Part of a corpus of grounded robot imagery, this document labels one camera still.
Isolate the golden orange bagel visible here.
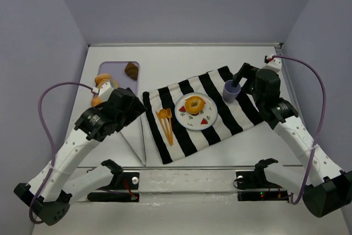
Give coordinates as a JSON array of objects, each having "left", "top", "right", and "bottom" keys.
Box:
[{"left": 185, "top": 96, "right": 205, "bottom": 115}]

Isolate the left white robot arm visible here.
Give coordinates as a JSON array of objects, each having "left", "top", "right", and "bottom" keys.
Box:
[{"left": 14, "top": 88, "right": 146, "bottom": 226}]

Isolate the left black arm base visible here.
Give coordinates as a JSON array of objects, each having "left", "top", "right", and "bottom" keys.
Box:
[{"left": 86, "top": 160, "right": 140, "bottom": 203}]

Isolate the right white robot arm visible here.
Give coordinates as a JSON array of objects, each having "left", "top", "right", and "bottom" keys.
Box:
[{"left": 233, "top": 63, "right": 351, "bottom": 217}]

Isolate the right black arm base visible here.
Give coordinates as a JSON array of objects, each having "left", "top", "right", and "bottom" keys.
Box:
[{"left": 233, "top": 158, "right": 289, "bottom": 201}]

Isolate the light brown bread roll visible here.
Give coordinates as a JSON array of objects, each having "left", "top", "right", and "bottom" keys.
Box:
[{"left": 94, "top": 73, "right": 111, "bottom": 86}]

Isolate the lavender plastic cup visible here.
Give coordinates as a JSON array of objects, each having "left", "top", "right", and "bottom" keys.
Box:
[{"left": 223, "top": 80, "right": 241, "bottom": 103}]

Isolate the pale sugared bagel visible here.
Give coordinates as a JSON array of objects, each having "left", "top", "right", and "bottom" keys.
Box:
[{"left": 110, "top": 79, "right": 119, "bottom": 89}]

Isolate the lavender plastic tray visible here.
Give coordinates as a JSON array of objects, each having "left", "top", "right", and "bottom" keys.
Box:
[{"left": 98, "top": 61, "right": 138, "bottom": 95}]

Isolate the small round bun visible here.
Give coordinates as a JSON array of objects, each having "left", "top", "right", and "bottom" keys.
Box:
[{"left": 91, "top": 96, "right": 101, "bottom": 107}]

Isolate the dark brown croissant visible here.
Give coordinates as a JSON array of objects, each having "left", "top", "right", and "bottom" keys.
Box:
[{"left": 124, "top": 62, "right": 139, "bottom": 81}]

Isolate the orange plastic spoon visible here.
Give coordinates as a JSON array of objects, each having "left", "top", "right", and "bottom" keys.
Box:
[{"left": 156, "top": 109, "right": 167, "bottom": 135}]

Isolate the black white striped cloth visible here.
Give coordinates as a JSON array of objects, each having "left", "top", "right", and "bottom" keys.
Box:
[{"left": 142, "top": 66, "right": 263, "bottom": 164}]

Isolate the orange plastic fork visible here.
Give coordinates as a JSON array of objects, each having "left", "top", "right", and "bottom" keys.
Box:
[{"left": 167, "top": 108, "right": 173, "bottom": 146}]

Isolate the watermelon pattern plate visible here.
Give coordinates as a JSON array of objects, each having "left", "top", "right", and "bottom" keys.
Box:
[{"left": 174, "top": 92, "right": 218, "bottom": 131}]

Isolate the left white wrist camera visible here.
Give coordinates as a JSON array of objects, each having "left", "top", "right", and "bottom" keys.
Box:
[{"left": 93, "top": 82, "right": 114, "bottom": 102}]

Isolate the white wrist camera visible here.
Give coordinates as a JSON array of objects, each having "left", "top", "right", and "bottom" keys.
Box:
[
  {"left": 263, "top": 54, "right": 282, "bottom": 73},
  {"left": 93, "top": 82, "right": 114, "bottom": 102}
]

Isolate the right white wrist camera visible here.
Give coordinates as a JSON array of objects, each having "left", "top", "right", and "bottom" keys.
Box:
[{"left": 263, "top": 54, "right": 282, "bottom": 73}]

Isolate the metal table rail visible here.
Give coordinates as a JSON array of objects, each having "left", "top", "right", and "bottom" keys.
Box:
[{"left": 76, "top": 165, "right": 300, "bottom": 171}]

